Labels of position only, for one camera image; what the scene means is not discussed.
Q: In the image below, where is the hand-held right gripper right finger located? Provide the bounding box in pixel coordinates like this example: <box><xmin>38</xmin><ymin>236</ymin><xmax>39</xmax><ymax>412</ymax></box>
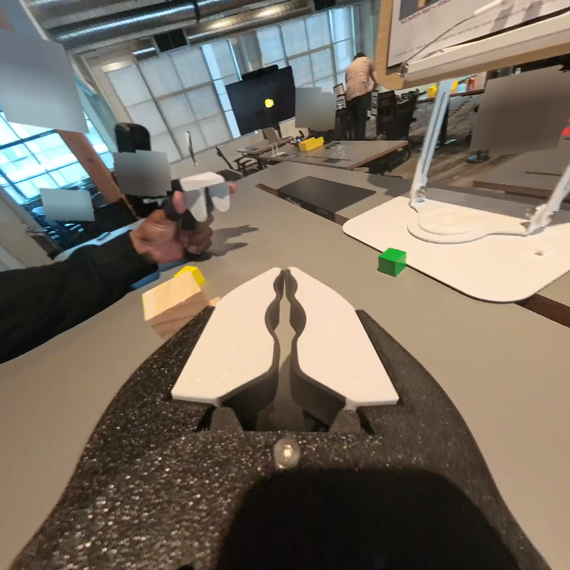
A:
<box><xmin>288</xmin><ymin>266</ymin><xmax>400</xmax><ymax>409</ymax></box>

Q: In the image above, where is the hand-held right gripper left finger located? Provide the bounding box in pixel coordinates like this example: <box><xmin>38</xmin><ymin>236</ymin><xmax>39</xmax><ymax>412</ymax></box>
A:
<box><xmin>170</xmin><ymin>267</ymin><xmax>289</xmax><ymax>408</ymax></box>

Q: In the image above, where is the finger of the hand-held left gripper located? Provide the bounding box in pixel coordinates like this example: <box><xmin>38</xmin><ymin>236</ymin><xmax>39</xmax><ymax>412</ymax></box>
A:
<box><xmin>208</xmin><ymin>182</ymin><xmax>232</xmax><ymax>213</ymax></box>
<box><xmin>179</xmin><ymin>173</ymin><xmax>225</xmax><ymax>223</ymax></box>

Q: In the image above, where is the yellow wooden cube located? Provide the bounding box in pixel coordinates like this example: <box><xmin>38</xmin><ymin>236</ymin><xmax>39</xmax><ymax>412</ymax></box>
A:
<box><xmin>174</xmin><ymin>265</ymin><xmax>207</xmax><ymax>287</ymax></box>

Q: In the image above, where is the green wooden cube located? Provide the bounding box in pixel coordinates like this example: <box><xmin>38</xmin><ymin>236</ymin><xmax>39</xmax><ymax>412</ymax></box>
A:
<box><xmin>378</xmin><ymin>248</ymin><xmax>408</xmax><ymax>278</ymax></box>

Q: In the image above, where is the person's left forearm black sleeve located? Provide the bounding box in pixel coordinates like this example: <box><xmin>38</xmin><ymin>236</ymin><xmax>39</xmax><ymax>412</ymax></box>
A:
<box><xmin>0</xmin><ymin>225</ymin><xmax>159</xmax><ymax>363</ymax></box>

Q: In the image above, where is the person's left hand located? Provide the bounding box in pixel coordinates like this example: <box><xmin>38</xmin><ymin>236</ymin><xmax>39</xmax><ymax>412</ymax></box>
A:
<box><xmin>129</xmin><ymin>191</ymin><xmax>214</xmax><ymax>264</ymax></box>

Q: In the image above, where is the black office chair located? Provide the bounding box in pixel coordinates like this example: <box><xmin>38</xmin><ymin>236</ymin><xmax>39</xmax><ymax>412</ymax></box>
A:
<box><xmin>375</xmin><ymin>90</ymin><xmax>420</xmax><ymax>141</ymax></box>
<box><xmin>215</xmin><ymin>146</ymin><xmax>251</xmax><ymax>177</ymax></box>

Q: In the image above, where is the dark wooden table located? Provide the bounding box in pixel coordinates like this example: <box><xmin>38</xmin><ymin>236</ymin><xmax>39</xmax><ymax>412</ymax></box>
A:
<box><xmin>236</xmin><ymin>136</ymin><xmax>304</xmax><ymax>166</ymax></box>

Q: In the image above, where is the black monitor screen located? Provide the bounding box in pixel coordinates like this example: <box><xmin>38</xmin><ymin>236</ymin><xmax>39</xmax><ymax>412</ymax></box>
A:
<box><xmin>225</xmin><ymin>64</ymin><xmax>297</xmax><ymax>136</ymax></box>

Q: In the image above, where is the black desk mat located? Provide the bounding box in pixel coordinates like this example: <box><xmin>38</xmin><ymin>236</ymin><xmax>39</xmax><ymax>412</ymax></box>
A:
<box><xmin>276</xmin><ymin>175</ymin><xmax>377</xmax><ymax>215</ymax></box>

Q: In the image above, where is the yellow marker on clear stand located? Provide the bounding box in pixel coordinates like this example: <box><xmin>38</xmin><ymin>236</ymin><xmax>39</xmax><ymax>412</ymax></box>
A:
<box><xmin>264</xmin><ymin>98</ymin><xmax>286</xmax><ymax>156</ymax></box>

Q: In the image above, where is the white stand with wooden board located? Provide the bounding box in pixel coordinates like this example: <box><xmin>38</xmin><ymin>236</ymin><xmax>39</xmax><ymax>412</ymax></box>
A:
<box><xmin>342</xmin><ymin>0</ymin><xmax>570</xmax><ymax>304</ymax></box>

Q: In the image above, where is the grey office table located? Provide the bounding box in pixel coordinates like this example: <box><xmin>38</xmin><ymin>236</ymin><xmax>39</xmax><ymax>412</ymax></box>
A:
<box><xmin>257</xmin><ymin>139</ymin><xmax>409</xmax><ymax>172</ymax></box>

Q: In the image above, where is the printed paper sheet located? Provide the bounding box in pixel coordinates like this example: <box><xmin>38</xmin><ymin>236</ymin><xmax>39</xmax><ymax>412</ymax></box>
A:
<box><xmin>387</xmin><ymin>0</ymin><xmax>570</xmax><ymax>68</ymax></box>

